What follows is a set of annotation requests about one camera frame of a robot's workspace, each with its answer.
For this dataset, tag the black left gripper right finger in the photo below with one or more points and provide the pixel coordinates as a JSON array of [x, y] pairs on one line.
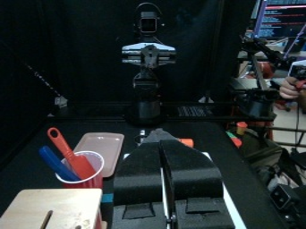
[[195, 179]]

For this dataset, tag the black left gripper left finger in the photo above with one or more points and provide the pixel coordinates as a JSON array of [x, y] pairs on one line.
[[138, 179]]

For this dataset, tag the red wooden drawer box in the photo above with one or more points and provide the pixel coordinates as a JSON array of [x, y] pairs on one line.
[[51, 208]]

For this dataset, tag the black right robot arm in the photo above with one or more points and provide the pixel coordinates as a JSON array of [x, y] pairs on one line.
[[147, 98]]

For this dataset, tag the person's hand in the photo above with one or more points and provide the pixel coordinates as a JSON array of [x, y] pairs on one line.
[[288, 89]]

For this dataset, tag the red plastic cup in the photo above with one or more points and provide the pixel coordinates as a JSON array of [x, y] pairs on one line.
[[94, 180]]

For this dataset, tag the small orange block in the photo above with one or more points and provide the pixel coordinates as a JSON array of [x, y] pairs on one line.
[[186, 143]]

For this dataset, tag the pink plastic tray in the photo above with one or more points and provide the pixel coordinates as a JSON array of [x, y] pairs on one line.
[[105, 149]]

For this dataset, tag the white cutting board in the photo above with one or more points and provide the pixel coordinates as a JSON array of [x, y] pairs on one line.
[[233, 205]]

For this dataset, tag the orange cylinder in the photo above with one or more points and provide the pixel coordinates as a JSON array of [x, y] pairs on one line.
[[241, 128]]

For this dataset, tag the dark bag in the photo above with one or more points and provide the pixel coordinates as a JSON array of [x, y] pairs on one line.
[[274, 161]]

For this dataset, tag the black power adapter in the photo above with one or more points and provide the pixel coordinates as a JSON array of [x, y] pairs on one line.
[[284, 196]]

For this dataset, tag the computer monitor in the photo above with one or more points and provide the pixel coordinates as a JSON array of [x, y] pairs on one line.
[[282, 18]]

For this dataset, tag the white frame corner bracket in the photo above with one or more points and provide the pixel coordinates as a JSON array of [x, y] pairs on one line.
[[60, 102]]

